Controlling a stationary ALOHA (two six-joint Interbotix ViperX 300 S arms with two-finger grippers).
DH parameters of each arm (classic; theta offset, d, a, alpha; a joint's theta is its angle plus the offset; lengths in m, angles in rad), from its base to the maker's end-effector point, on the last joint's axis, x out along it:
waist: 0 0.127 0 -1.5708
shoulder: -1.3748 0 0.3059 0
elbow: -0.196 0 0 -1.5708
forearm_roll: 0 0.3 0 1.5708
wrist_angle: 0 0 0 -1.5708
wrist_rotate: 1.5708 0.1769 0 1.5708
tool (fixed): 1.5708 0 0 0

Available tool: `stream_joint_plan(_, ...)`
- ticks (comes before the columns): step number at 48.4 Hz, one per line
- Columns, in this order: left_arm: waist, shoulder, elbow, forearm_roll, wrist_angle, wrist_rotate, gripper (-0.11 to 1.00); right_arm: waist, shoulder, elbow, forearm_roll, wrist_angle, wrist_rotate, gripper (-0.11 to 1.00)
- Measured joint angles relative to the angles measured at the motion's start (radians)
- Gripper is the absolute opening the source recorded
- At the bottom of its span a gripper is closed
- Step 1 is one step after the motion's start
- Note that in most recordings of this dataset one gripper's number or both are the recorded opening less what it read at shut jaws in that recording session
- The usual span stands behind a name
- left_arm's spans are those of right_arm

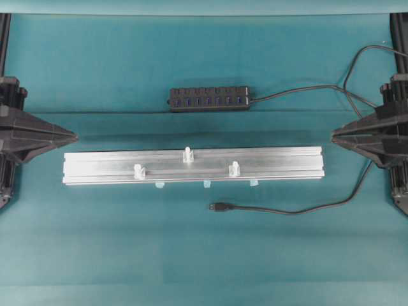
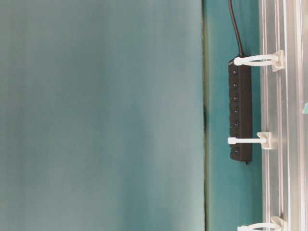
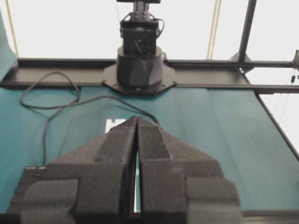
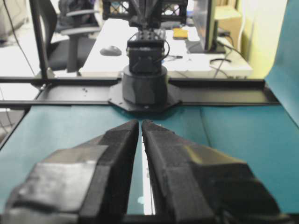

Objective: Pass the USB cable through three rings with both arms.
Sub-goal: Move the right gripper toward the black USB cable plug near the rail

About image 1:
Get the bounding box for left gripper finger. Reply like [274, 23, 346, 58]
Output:
[1, 108, 77, 138]
[1, 135, 78, 164]

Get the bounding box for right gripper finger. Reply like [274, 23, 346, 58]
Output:
[331, 136, 407, 168]
[331, 105, 407, 140]

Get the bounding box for black USB cable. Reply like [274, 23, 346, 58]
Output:
[208, 45, 408, 224]

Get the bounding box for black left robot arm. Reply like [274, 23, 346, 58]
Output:
[1, 76, 78, 207]

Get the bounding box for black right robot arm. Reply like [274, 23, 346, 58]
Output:
[331, 74, 407, 214]

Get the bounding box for right blue tape piece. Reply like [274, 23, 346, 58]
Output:
[249, 180, 259, 187]

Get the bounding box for middle blue tape piece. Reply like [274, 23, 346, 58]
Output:
[203, 180, 211, 188]

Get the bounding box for right black frame post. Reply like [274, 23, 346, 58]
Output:
[390, 12, 408, 74]

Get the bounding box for black frame post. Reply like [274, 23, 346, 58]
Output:
[0, 13, 11, 77]
[390, 12, 408, 74]

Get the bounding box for left black frame post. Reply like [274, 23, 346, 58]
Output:
[0, 13, 11, 77]

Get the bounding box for aluminium extrusion rail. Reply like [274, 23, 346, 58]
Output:
[62, 147, 324, 185]

